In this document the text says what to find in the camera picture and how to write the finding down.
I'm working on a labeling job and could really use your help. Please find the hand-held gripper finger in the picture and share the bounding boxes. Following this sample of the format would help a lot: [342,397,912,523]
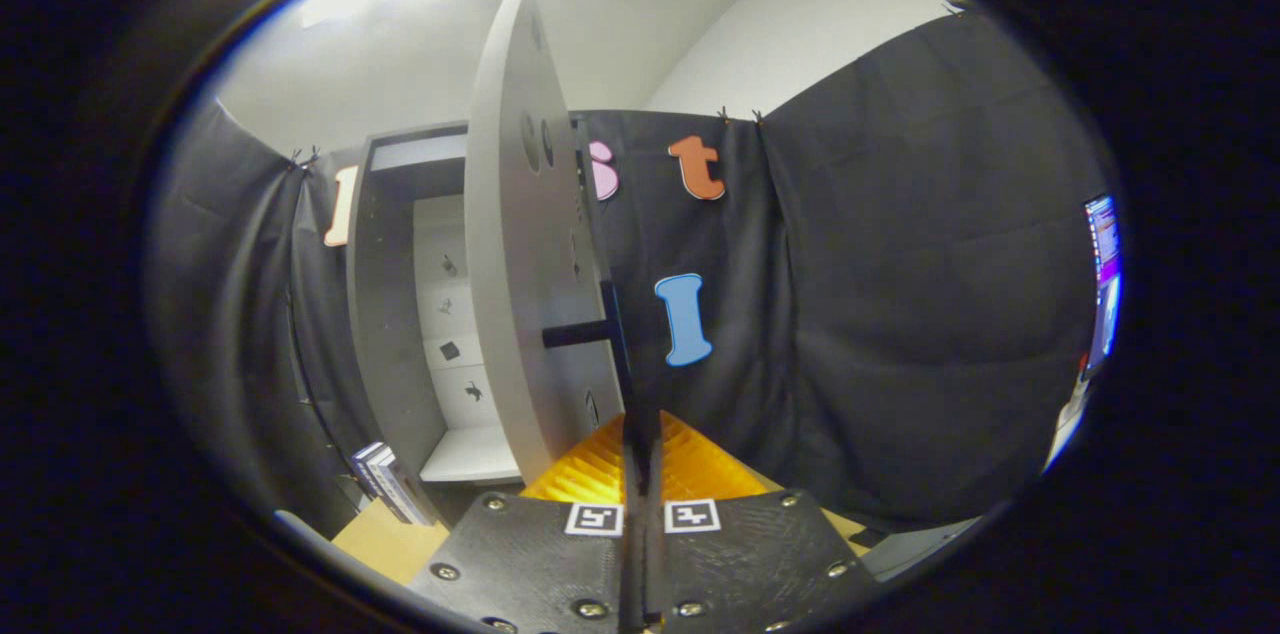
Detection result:
[640,411,881,634]
[408,411,643,634]

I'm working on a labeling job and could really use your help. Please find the white cabinet door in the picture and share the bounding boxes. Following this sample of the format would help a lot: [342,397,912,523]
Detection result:
[465,0,626,485]

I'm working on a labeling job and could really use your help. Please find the white book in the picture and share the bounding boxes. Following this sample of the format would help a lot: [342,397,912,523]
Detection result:
[368,449,441,527]

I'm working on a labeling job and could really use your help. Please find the dark blue book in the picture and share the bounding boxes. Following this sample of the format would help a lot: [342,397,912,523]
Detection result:
[350,442,406,520]

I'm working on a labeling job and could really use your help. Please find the computer monitor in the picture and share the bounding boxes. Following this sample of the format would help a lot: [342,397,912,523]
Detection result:
[1082,194,1123,380]

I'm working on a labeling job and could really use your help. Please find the black backdrop cloth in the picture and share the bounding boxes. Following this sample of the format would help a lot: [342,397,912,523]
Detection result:
[150,9,1111,535]

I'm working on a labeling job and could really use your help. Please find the grey cabinet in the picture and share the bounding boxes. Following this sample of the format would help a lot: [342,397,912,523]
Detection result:
[345,121,526,527]

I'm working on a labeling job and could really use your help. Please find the black door handle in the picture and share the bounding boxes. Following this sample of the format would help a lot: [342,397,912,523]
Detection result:
[543,280,637,415]

